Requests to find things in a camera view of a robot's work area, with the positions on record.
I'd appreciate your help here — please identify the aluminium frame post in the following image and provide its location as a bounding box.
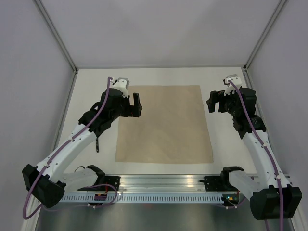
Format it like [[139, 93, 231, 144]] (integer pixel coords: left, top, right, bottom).
[[243, 0, 289, 71], [33, 0, 79, 73]]

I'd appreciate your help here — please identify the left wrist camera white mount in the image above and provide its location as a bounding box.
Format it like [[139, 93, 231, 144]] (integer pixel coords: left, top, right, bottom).
[[111, 77, 129, 98]]

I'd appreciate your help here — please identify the left aluminium frame post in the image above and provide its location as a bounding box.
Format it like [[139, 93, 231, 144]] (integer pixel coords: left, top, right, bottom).
[[33, 0, 79, 73]]

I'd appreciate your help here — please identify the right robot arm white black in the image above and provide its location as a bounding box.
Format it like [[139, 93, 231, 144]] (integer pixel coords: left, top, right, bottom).
[[206, 87, 302, 220]]

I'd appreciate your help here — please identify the right aluminium frame post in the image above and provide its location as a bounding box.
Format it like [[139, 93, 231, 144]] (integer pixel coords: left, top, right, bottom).
[[243, 0, 289, 71]]

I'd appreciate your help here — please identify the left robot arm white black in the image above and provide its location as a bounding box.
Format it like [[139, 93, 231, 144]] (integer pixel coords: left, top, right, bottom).
[[22, 87, 142, 208]]

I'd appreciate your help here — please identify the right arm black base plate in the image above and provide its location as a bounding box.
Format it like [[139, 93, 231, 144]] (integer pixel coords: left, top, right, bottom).
[[199, 176, 227, 192]]

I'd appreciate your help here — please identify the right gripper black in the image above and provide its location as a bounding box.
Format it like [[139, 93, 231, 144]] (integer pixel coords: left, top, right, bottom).
[[206, 88, 241, 117]]

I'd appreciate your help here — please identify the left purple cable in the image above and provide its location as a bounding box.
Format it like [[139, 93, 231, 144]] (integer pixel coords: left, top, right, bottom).
[[23, 76, 118, 220]]

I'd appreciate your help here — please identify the beige cloth napkin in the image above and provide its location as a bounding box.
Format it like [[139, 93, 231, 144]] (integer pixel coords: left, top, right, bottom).
[[115, 85, 213, 164]]

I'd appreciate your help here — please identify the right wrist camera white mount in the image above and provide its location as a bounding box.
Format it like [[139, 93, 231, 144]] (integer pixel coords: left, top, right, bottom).
[[223, 74, 242, 96]]

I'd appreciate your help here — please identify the white slotted cable duct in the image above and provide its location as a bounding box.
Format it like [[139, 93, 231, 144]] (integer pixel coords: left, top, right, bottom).
[[60, 193, 223, 204]]

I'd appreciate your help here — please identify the aluminium mounting rail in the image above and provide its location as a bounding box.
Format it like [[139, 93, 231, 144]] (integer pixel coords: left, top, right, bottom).
[[61, 175, 293, 193]]

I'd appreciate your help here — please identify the silver fork black handle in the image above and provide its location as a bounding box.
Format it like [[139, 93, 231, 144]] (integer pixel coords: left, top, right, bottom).
[[95, 138, 100, 153]]

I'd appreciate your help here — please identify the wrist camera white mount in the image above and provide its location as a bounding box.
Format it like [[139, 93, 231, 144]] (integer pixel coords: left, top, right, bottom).
[[111, 77, 129, 98], [223, 74, 242, 96]]

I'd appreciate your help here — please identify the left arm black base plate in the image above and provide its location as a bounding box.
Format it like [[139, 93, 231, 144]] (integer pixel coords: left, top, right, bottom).
[[94, 176, 121, 191]]

